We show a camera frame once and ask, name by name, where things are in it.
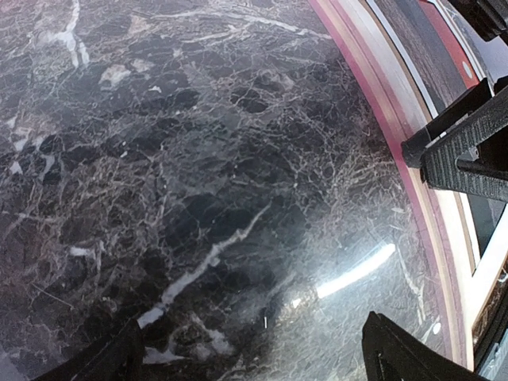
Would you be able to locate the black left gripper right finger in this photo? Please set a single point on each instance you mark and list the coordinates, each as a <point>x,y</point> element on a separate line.
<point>391,353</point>

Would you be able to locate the brown cardboard backing board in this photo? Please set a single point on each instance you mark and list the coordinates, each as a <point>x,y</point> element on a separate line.
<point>484,225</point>

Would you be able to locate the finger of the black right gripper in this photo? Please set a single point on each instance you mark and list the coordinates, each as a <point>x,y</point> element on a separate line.
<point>466,104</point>
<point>471,157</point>

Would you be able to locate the red and grey photo print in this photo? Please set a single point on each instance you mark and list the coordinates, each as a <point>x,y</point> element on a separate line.
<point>444,61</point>

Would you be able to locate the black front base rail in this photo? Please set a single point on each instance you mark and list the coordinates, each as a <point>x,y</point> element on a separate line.
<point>491,353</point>

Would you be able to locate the white mat board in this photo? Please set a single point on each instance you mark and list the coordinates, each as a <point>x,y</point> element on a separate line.
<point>492,56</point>

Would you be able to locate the light wooden picture frame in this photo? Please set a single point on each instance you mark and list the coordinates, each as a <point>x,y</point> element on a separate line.
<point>401,111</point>

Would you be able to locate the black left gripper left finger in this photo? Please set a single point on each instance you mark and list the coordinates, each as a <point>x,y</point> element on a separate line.
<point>106,359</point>

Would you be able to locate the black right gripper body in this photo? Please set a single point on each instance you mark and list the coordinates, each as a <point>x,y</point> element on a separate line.
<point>487,17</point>

